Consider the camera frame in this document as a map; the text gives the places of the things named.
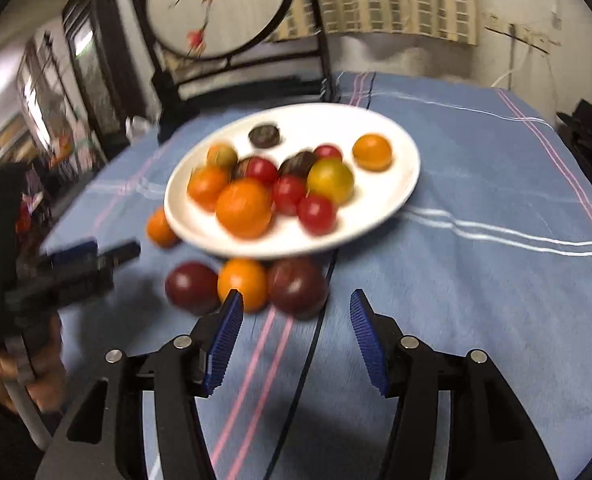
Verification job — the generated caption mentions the orange mandarin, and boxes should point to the orange mandarin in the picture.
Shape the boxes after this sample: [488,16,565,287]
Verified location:
[186,166,230,212]
[217,259,268,313]

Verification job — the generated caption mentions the large orange top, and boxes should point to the large orange top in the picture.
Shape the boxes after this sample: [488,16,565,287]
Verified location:
[215,179,273,240]

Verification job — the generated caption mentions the small yellow-green longan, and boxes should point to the small yellow-green longan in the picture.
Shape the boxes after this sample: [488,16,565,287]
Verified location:
[206,143,238,168]

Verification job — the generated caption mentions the dark passion fruit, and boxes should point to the dark passion fruit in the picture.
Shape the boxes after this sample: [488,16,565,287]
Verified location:
[231,157,250,181]

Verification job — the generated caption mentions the wrinkled passion fruit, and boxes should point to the wrinkled passion fruit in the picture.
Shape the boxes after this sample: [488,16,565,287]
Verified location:
[248,124,281,150]
[279,150,319,179]

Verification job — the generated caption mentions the yellow-green tomato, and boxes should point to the yellow-green tomato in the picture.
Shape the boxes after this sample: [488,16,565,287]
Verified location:
[307,158,354,205]

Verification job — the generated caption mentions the yellow-orange citrus front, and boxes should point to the yellow-orange citrus front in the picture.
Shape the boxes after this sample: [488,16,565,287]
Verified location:
[352,133,392,172]

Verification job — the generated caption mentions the small red tomato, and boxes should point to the small red tomato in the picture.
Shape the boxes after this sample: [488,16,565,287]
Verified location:
[244,156,280,188]

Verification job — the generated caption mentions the left hand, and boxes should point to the left hand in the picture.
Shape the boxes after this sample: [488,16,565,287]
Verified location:
[0,311,70,413]

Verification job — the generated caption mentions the small orange by plate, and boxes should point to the small orange by plate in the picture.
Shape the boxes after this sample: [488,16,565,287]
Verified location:
[145,207,179,249]

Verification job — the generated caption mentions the dark purple tomato left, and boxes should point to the dark purple tomato left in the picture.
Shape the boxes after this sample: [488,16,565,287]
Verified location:
[165,261,220,316]

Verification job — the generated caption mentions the dark purple tomato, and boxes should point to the dark purple tomato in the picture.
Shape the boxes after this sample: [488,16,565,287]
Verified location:
[165,261,220,316]
[268,257,328,320]

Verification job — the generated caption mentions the white plastic bag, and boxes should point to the white plastic bag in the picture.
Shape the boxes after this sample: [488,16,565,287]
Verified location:
[125,116,152,144]

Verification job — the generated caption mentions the blue striped tablecloth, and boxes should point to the blue striped tablecloth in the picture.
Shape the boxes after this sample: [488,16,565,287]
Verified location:
[40,70,592,480]

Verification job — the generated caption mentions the dark purple tomato right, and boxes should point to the dark purple tomato right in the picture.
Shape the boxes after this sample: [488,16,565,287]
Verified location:
[268,257,328,320]

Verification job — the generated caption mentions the dark framed painting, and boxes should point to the dark framed painting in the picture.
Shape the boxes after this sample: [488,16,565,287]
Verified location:
[62,0,146,159]

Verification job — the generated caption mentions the white round plate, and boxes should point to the white round plate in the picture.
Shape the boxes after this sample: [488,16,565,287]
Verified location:
[164,104,421,259]

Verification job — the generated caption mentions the black cable on table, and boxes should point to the black cable on table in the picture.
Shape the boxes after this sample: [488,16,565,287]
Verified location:
[262,249,340,480]

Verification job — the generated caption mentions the wall power strip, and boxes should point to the wall power strip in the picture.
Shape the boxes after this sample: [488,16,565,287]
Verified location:
[482,13,552,54]

